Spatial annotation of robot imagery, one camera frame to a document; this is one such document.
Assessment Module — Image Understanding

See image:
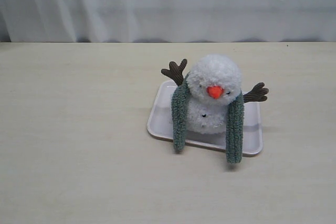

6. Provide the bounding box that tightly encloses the white plush snowman toy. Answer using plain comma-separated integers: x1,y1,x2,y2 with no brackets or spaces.
161,54,269,136

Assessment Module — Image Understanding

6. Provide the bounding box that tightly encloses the white rectangular tray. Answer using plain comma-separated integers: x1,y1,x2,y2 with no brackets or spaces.
147,80,264,156

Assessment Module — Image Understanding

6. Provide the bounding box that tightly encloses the white backdrop curtain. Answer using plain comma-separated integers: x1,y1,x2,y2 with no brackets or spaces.
1,0,335,42

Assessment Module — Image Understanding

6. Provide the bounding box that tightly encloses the green fuzzy scarf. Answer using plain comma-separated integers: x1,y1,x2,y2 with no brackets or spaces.
171,73,245,165

